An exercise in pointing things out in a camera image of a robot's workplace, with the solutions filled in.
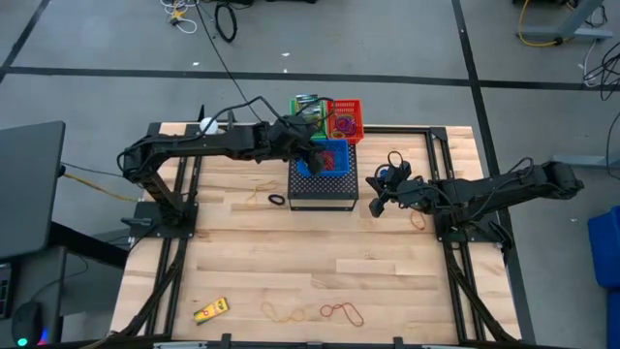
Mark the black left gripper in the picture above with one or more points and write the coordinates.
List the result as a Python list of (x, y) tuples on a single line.
[(290, 140)]

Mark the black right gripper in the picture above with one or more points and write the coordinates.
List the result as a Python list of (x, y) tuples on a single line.
[(412, 191)]

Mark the blue coil wristband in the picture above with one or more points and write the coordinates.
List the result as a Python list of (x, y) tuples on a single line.
[(383, 172)]

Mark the orange rubber band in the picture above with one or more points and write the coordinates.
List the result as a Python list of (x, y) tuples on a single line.
[(331, 167), (413, 220), (333, 154)]

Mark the blue plastic basket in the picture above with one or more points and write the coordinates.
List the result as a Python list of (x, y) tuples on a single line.
[(341, 170)]

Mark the purple coil wristband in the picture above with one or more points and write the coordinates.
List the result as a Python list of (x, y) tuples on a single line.
[(350, 127)]

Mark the red plastic basket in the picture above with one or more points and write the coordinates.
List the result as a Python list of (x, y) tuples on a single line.
[(333, 109)]

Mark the green plastic basket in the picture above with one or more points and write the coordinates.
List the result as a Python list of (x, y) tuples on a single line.
[(292, 109)]

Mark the yellow rubber band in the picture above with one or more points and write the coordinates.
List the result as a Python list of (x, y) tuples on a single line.
[(271, 312), (252, 199)]

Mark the small yellow crayon box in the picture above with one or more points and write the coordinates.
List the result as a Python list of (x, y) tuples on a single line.
[(211, 311)]

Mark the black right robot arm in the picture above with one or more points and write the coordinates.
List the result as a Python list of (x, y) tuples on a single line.
[(484, 189)]

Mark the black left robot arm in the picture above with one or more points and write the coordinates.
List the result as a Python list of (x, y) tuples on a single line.
[(194, 143)]

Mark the grey desk foot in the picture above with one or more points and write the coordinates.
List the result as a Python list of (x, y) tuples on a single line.
[(600, 161)]

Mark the grey desk leg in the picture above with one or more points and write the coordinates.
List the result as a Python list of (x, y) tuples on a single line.
[(576, 22)]

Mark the black perforated metal shelf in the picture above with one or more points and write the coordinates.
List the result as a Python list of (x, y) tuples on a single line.
[(319, 189)]

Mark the black coil wristband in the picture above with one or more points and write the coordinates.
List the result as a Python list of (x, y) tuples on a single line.
[(270, 199)]

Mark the white bulb lamp wooden base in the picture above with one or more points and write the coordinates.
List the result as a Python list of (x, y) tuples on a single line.
[(208, 125)]

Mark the blue storage bin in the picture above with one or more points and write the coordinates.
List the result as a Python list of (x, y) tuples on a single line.
[(615, 320), (608, 247)]

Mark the black computer mouse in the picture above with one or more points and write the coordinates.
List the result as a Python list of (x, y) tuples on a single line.
[(26, 322)]

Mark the black device with lights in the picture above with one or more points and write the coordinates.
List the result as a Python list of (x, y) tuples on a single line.
[(5, 291)]

